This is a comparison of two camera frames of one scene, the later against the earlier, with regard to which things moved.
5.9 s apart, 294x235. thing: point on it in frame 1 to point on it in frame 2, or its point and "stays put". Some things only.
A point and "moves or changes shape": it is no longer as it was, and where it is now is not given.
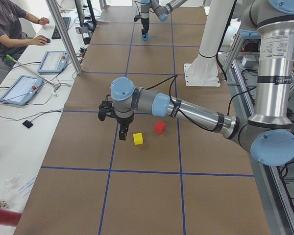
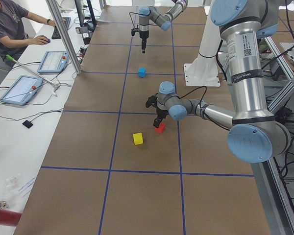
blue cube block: (144, 37) moves or changes shape
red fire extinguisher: (5, 217) stays put
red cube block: (159, 127) stays put
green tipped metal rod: (56, 85) stays put
